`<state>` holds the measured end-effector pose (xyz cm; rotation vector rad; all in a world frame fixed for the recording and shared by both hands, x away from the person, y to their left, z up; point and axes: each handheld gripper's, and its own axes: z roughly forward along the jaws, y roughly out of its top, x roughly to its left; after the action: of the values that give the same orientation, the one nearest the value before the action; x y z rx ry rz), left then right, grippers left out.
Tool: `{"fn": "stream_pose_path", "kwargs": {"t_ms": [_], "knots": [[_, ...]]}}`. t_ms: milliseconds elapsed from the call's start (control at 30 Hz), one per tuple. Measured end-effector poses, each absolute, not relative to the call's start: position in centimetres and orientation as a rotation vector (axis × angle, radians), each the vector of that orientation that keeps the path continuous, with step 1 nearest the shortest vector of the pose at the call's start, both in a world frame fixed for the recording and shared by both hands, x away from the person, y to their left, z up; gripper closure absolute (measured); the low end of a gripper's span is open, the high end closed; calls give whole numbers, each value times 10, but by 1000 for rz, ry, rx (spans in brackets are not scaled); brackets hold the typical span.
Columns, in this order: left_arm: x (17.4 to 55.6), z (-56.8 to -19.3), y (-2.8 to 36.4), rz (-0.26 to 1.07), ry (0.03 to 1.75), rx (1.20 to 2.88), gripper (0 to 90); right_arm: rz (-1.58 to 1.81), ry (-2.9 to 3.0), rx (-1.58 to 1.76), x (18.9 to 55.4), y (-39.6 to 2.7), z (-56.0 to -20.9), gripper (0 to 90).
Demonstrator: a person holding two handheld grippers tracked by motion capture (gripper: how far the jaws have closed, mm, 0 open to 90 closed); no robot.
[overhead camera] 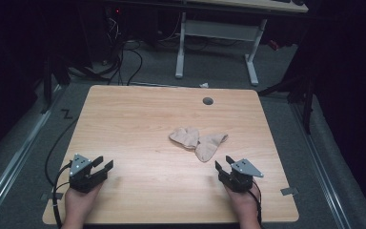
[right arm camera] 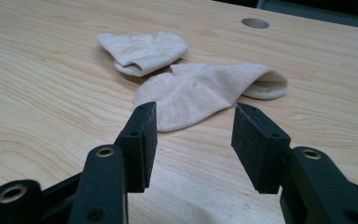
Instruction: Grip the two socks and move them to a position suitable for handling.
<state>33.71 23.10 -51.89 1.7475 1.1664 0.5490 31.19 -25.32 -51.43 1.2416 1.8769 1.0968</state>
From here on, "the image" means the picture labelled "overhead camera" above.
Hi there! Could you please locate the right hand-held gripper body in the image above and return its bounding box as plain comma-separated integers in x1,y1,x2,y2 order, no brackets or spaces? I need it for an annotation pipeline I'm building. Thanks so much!
223,157,264,194

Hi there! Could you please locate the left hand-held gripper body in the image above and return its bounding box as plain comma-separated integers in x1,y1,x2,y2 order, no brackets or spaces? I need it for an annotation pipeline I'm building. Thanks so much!
69,154,105,195

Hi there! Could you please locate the beige sock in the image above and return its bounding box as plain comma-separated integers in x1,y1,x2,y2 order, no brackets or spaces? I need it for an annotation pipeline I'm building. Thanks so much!
193,133,230,163
168,126,201,151

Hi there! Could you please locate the person's left hand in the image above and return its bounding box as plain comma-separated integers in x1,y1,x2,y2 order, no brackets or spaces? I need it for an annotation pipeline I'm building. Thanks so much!
61,182,105,229

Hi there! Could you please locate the person's right hand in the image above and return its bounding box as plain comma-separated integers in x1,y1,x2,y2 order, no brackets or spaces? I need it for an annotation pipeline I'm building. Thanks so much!
223,185,262,229

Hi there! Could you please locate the grey tape piece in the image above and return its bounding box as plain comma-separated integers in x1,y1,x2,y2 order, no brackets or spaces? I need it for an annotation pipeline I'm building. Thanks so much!
280,186,299,197
40,192,65,201

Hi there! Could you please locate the black metal stand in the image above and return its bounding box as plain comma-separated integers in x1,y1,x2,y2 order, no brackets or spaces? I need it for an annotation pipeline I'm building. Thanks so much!
256,74,316,135
39,53,72,115

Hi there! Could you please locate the white-framed desk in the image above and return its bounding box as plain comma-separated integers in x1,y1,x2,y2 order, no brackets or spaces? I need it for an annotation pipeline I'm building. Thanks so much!
174,0,310,88

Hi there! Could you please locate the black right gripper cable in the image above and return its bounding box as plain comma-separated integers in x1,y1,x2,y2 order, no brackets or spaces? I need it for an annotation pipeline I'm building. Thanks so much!
249,180,264,227

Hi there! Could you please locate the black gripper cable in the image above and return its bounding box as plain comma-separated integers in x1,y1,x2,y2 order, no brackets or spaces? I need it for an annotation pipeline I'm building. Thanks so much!
51,161,74,229
249,180,264,227

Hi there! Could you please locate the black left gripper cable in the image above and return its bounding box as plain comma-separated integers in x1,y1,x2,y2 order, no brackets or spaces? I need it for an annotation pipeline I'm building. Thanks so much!
51,161,74,229

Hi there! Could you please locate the black floor cable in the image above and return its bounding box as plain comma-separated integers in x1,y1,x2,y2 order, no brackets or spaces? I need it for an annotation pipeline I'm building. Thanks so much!
44,116,80,187

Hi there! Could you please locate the metal floor rail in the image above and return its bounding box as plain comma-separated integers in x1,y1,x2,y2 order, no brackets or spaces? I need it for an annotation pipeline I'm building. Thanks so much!
0,84,63,225
289,103,352,229

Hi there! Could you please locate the bundle of black cables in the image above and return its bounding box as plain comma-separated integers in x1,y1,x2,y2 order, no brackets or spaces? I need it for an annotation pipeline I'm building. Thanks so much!
72,12,145,87

